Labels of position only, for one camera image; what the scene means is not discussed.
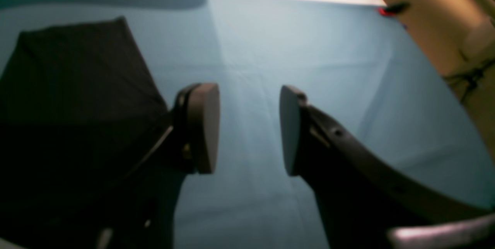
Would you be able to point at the black T-shirt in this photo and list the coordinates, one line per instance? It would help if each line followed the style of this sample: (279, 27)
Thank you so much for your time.
(89, 158)

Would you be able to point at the orange black clamp top right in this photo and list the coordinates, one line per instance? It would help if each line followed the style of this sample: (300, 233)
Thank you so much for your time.
(394, 9)

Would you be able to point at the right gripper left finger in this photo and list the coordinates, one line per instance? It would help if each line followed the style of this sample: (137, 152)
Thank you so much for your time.
(197, 129)

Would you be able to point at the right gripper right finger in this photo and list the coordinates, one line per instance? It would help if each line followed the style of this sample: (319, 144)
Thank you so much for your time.
(363, 202)

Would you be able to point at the blue table cloth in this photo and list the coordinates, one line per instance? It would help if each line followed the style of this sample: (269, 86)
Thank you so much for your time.
(358, 66)

